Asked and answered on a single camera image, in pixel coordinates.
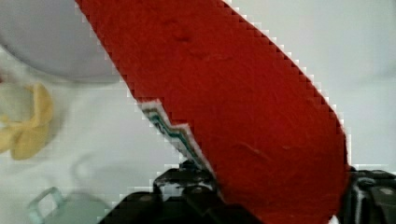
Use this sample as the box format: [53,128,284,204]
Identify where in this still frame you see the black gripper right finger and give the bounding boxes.
[337,167,396,224]

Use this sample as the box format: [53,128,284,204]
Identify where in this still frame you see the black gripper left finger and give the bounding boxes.
[98,161,262,224]

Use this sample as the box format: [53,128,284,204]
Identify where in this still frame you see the red ketchup bottle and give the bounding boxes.
[76,0,349,224]

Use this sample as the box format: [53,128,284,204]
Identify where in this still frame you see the grey oval plate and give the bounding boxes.
[0,0,120,83]

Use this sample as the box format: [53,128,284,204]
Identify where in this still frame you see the yellow peeled banana toy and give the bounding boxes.
[1,83,53,161]

